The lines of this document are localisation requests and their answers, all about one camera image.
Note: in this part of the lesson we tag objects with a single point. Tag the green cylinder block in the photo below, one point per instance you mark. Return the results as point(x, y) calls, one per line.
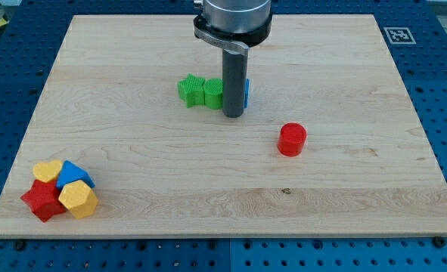
point(212, 90)

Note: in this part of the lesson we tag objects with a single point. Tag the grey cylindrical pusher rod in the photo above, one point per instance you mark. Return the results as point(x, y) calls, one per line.
point(234, 75)

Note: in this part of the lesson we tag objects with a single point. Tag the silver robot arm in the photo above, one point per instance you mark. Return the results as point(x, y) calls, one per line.
point(235, 26)

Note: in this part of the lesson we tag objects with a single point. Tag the wooden board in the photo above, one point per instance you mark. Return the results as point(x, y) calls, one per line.
point(162, 170)

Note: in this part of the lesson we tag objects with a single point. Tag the blue triangle block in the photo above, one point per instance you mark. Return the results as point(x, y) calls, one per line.
point(70, 172)

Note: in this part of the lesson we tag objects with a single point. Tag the red star block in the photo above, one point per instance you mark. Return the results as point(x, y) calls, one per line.
point(42, 200)

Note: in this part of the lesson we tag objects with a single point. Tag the white fiducial marker tag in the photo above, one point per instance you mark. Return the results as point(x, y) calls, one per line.
point(399, 35)

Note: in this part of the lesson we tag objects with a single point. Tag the green star block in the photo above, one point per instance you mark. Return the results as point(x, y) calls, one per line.
point(190, 90)

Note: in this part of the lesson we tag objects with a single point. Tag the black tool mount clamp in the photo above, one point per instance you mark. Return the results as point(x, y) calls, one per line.
point(239, 43)

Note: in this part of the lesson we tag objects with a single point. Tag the yellow heart block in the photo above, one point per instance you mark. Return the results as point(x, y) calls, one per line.
point(47, 171)

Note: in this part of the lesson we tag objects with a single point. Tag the red cylinder block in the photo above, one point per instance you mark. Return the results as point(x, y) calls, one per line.
point(291, 139)

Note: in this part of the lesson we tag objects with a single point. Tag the blue block behind rod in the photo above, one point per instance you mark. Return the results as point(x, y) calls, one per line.
point(246, 93)

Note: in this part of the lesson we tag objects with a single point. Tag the yellow hexagon block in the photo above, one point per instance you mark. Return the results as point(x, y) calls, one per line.
point(79, 199)

